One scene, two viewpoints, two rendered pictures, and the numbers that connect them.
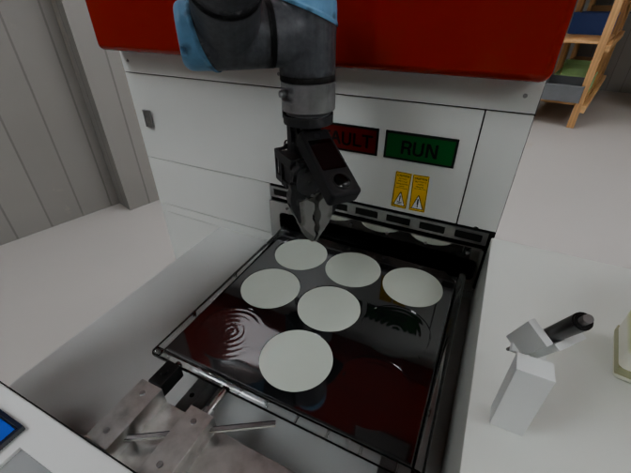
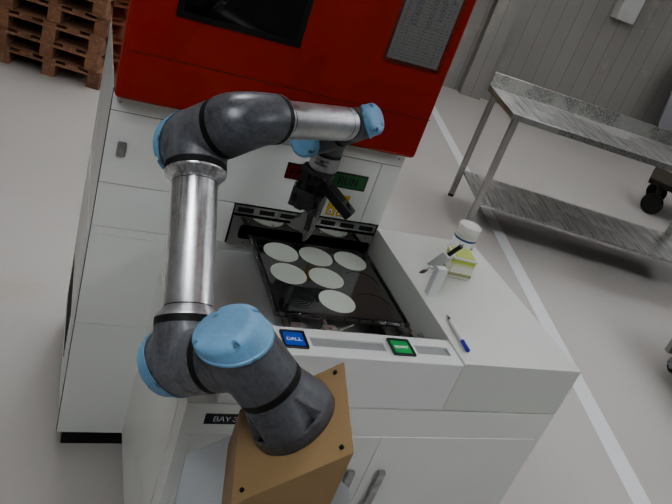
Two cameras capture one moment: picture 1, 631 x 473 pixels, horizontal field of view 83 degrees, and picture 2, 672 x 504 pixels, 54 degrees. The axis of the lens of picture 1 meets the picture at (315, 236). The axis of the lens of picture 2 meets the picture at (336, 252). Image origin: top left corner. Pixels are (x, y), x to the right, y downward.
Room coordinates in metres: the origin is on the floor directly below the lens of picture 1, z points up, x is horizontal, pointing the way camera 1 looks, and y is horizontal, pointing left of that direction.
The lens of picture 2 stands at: (-0.56, 1.23, 1.78)
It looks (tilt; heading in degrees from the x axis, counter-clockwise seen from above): 27 degrees down; 308
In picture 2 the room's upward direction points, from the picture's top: 20 degrees clockwise
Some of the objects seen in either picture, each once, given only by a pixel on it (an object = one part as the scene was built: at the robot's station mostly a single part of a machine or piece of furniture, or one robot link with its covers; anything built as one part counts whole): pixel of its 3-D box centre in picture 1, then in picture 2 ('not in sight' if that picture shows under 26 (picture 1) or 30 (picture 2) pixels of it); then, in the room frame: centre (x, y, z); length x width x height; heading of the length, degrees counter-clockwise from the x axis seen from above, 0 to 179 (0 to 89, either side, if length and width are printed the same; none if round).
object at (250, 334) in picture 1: (328, 308); (325, 278); (0.41, -0.02, 0.90); 0.34 x 0.34 x 0.01; 64
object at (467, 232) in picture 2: not in sight; (464, 238); (0.33, -0.51, 1.01); 0.07 x 0.07 x 0.10
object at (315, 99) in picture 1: (306, 98); (324, 162); (0.52, 0.01, 1.19); 0.08 x 0.08 x 0.05
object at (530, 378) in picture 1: (528, 364); (437, 269); (0.21, -0.19, 1.03); 0.06 x 0.04 x 0.13; 154
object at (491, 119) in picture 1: (288, 165); (254, 189); (0.70, 0.05, 1.02); 0.81 x 0.03 x 0.40; 64
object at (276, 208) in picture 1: (363, 240); (301, 238); (0.61, -0.10, 0.89); 0.44 x 0.02 x 0.10; 64
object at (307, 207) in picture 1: (300, 215); (300, 225); (0.52, 0.03, 1.01); 0.06 x 0.03 x 0.09; 29
